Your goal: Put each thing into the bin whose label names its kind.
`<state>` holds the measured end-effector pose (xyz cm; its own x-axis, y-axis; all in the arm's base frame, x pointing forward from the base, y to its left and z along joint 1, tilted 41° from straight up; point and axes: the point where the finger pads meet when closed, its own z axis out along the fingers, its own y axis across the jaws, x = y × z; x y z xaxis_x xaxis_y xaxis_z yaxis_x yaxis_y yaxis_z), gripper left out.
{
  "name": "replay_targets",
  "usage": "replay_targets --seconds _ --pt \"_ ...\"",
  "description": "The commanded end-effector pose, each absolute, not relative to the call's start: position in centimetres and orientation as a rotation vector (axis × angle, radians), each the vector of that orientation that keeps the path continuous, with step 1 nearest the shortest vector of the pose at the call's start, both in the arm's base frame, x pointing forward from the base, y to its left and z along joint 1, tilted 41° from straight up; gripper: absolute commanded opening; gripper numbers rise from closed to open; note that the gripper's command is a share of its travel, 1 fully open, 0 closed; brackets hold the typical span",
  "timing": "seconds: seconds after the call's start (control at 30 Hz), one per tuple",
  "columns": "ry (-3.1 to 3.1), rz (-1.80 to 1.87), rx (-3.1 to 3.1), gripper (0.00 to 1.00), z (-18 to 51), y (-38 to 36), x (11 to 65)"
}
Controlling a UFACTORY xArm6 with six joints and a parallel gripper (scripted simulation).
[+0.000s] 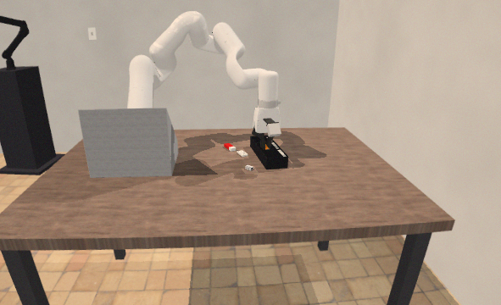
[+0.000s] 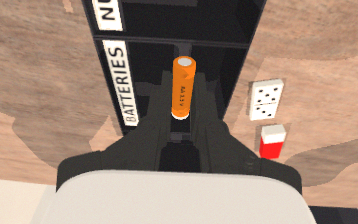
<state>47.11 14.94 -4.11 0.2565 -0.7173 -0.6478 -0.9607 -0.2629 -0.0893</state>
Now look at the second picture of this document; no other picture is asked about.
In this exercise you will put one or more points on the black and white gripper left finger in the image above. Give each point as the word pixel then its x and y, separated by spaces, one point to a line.
pixel 137 149

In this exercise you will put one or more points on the black rack of bins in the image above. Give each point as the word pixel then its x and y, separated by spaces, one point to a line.
pixel 209 31

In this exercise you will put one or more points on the white domino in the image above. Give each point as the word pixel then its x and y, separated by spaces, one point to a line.
pixel 265 98

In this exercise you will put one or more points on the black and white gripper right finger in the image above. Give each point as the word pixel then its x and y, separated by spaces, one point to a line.
pixel 219 151

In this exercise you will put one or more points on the red and white eraser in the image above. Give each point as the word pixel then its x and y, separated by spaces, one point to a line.
pixel 271 141

